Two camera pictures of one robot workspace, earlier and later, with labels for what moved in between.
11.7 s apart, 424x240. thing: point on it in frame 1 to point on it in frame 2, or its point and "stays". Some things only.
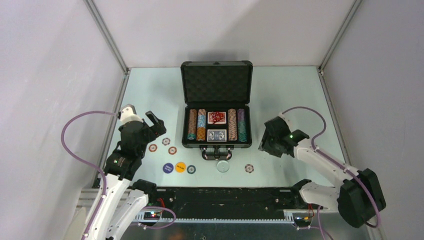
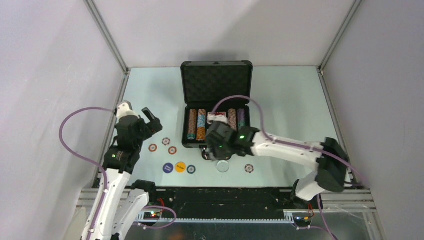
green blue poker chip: x=191 y=169 stays
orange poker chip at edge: x=153 y=148 stays
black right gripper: x=264 y=145 to x=210 y=145
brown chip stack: x=192 y=124 stays
